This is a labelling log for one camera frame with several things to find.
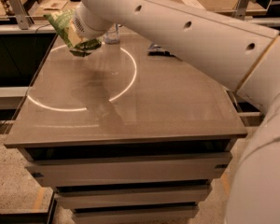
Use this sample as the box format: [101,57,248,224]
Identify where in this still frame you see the metal bracket left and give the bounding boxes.
[8,0,31,30]

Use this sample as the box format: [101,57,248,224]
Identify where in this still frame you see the grey drawer cabinet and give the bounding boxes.
[6,31,246,224]

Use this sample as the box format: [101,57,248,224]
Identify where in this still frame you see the dark blue chip bag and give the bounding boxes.
[147,44,173,57]

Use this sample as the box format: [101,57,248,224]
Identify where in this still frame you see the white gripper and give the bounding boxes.
[73,3,113,39]

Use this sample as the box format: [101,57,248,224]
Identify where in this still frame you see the white paper sheet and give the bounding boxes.
[181,0,205,10]

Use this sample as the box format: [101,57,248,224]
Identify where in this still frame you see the paper card on desk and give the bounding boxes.
[41,0,67,10]

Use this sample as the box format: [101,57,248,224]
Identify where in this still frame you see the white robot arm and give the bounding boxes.
[76,0,280,224]

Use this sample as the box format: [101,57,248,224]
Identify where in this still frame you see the green rice chip bag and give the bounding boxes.
[44,8,102,57]

